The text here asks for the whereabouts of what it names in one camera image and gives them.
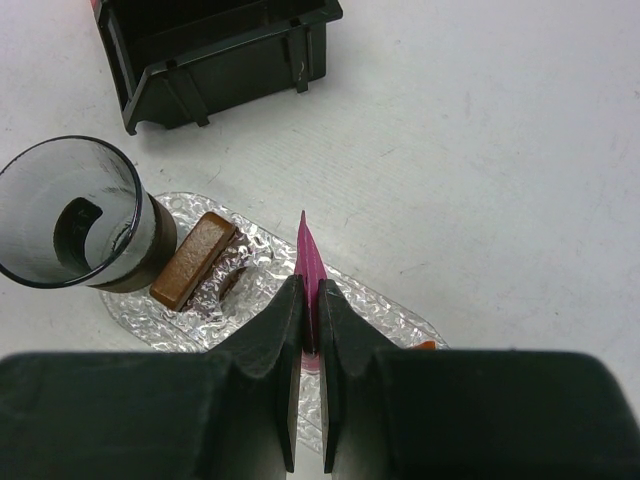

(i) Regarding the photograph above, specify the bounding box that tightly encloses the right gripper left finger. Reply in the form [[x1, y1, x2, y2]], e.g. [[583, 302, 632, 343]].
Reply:
[[1, 275, 304, 479]]

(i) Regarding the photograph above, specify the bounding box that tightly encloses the orange toothpaste tube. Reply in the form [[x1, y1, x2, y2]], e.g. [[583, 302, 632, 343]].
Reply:
[[412, 340, 437, 350]]

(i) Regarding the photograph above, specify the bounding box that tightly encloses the glass cup with brown band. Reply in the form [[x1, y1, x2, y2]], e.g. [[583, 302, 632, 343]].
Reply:
[[1, 135, 177, 293]]

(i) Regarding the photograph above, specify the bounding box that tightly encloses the black plastic bin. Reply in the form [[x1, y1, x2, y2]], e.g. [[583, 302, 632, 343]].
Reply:
[[91, 1, 343, 135]]

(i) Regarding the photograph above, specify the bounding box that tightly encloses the pink toothpaste tube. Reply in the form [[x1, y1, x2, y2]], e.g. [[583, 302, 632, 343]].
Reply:
[[294, 211, 328, 374]]

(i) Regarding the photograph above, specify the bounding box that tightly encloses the clear holder with wooden ends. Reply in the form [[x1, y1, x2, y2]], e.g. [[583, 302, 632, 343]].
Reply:
[[149, 212, 255, 313]]

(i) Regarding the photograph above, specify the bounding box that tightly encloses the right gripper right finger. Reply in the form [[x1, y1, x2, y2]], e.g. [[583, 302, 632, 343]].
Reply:
[[318, 280, 639, 479]]

